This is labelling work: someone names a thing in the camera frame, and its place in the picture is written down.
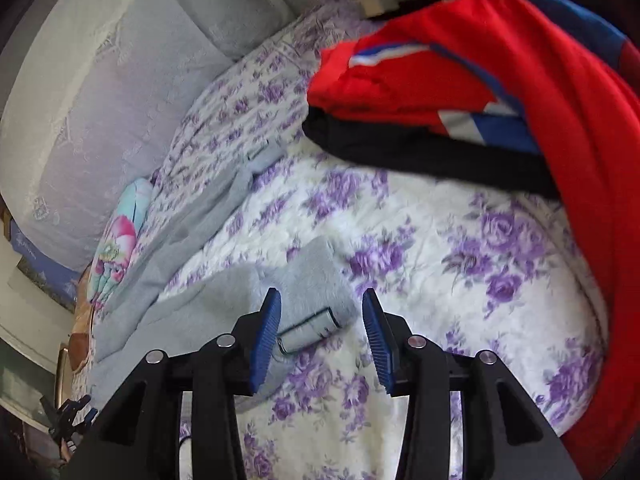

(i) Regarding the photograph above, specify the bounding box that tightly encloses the orange brown cloth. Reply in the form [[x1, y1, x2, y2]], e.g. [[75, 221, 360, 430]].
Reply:
[[65, 270, 101, 376]]

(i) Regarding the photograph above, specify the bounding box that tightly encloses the folded teal pink floral blanket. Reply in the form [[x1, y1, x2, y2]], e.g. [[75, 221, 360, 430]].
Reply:
[[89, 177, 156, 311]]

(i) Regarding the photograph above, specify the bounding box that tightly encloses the purple floral bedspread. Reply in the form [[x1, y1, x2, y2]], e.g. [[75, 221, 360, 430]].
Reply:
[[85, 0, 616, 480]]

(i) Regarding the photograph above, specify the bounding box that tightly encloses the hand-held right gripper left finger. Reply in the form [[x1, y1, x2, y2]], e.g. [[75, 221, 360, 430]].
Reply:
[[60, 287, 283, 480]]

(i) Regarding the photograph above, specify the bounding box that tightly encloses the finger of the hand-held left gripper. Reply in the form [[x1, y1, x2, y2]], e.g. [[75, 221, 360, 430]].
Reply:
[[70, 394, 99, 426]]

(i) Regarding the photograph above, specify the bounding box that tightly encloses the blue patterned cloth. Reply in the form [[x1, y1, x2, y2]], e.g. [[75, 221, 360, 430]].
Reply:
[[10, 220, 81, 311]]

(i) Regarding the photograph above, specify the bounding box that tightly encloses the black garment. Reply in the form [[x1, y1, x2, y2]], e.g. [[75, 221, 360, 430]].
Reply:
[[301, 107, 561, 198]]

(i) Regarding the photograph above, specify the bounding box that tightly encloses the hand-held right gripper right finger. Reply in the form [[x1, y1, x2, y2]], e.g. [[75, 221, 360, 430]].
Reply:
[[361, 289, 583, 480]]

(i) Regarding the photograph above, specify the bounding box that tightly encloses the black cable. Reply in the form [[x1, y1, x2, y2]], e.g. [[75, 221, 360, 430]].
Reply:
[[177, 435, 195, 480]]

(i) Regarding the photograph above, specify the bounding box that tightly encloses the grey sweatshirt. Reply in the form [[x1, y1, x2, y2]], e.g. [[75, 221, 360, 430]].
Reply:
[[75, 137, 353, 441]]

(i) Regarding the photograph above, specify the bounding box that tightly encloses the red garment with blue stripes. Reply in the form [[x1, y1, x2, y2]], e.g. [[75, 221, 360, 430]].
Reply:
[[306, 0, 640, 480]]

